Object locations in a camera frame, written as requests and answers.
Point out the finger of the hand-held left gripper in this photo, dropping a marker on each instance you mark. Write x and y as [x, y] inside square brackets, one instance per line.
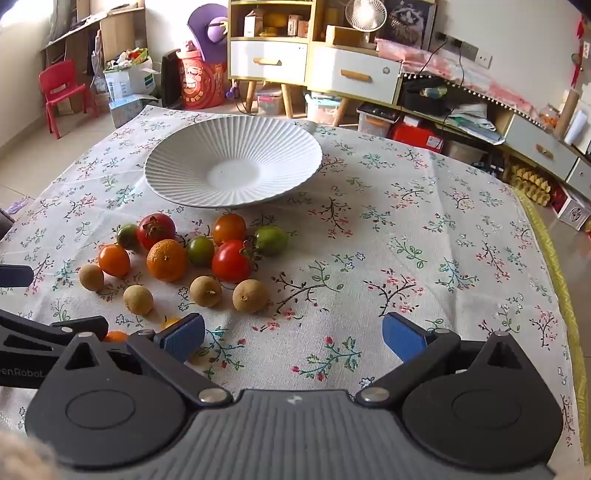
[87, 326]
[14, 276]

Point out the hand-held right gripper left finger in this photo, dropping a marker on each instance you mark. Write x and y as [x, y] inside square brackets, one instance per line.
[182, 334]

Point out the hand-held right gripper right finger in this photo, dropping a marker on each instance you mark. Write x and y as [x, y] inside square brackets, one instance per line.
[404, 334]

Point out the yellow green tomato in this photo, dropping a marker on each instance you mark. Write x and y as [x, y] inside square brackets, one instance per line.
[170, 324]

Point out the mandarin orange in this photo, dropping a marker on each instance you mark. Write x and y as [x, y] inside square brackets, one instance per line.
[167, 260]
[116, 337]

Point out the brown longan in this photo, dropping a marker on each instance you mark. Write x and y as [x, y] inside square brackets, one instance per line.
[205, 291]
[137, 299]
[91, 277]
[250, 296]

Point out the orange tomato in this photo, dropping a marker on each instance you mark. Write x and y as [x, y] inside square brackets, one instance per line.
[229, 228]
[113, 260]

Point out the red tomato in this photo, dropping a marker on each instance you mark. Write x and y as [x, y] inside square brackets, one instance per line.
[232, 261]
[156, 230]

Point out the dark green tomato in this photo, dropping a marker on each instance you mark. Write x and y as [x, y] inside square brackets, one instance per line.
[128, 236]

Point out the white ribbed plate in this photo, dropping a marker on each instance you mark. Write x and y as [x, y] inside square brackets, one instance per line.
[194, 157]

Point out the purple cloth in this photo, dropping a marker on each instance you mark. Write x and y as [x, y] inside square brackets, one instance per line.
[18, 205]

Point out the floral tablecloth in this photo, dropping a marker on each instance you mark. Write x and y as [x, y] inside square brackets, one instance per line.
[369, 258]

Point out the cream fuzzy cloth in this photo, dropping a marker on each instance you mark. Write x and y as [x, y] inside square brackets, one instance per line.
[23, 461]

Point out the red plastic chair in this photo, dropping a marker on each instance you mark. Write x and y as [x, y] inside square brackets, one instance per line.
[57, 90]

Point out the beige plastic bin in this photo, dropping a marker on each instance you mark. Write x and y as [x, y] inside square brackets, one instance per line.
[464, 152]

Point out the stack of yellow cartons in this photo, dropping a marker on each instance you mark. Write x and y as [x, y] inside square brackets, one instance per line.
[531, 184]

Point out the red box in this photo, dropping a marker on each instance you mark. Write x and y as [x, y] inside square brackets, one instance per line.
[420, 136]

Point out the light blue box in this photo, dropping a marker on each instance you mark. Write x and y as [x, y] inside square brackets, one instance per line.
[131, 110]

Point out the white patterned box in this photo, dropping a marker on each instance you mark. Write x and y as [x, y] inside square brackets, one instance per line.
[575, 214]

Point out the black lid storage box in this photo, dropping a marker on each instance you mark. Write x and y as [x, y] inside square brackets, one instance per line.
[376, 122]

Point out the white cardboard box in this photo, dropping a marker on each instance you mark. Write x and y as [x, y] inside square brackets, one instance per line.
[129, 83]

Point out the pile of papers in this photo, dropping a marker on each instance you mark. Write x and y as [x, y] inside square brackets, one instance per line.
[471, 120]

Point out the black bag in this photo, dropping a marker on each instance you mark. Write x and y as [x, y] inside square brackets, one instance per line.
[420, 104]

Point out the long wooden drawer cabinet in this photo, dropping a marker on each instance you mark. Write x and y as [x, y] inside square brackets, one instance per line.
[521, 134]

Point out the blue lid storage box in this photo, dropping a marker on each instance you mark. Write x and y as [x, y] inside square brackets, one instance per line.
[321, 110]

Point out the clear storage box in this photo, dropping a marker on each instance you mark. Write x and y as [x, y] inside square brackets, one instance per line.
[270, 104]

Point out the small purple toy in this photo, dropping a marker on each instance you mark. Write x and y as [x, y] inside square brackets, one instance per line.
[231, 92]

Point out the black flat panel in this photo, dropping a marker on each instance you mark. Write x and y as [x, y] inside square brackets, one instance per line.
[171, 83]

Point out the red printed drum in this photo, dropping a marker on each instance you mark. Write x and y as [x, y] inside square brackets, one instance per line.
[198, 83]

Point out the clear jar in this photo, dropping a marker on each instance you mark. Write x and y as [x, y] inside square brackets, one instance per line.
[549, 117]

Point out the light wooden shelf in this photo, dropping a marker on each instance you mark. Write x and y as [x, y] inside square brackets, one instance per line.
[120, 32]

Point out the pink floral cloth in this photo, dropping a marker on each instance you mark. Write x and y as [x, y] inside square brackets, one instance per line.
[485, 78]

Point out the low wooden drawer cabinet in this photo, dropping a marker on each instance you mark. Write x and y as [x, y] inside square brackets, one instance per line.
[328, 69]

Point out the cardboard tube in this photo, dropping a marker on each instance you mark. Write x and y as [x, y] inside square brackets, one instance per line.
[567, 110]

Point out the tall wooden shelf cabinet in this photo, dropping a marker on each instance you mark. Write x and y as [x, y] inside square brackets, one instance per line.
[244, 60]

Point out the pink plush toy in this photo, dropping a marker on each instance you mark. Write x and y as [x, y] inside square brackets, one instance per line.
[190, 47]

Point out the brown cardboard box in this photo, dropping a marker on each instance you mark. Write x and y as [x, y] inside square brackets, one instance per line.
[344, 36]

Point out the purple plush toy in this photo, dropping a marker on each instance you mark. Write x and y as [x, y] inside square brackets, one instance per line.
[203, 23]

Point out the framed cat picture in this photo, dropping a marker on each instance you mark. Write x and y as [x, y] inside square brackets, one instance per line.
[411, 21]

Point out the small brown white carton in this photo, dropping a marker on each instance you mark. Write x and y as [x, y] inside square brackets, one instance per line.
[253, 23]

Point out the white desk fan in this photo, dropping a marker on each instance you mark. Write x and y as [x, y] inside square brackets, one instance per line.
[364, 14]

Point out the yellow shelf item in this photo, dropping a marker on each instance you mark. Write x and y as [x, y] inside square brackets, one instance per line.
[275, 21]

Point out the small orange boxes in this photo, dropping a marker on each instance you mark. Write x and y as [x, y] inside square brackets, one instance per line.
[295, 25]

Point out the white wall socket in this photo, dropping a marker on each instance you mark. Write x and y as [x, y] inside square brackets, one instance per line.
[485, 59]

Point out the grey wall socket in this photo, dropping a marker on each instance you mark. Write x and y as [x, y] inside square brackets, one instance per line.
[470, 50]

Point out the wall socket with plugs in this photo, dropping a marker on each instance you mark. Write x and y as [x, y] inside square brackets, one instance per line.
[449, 41]

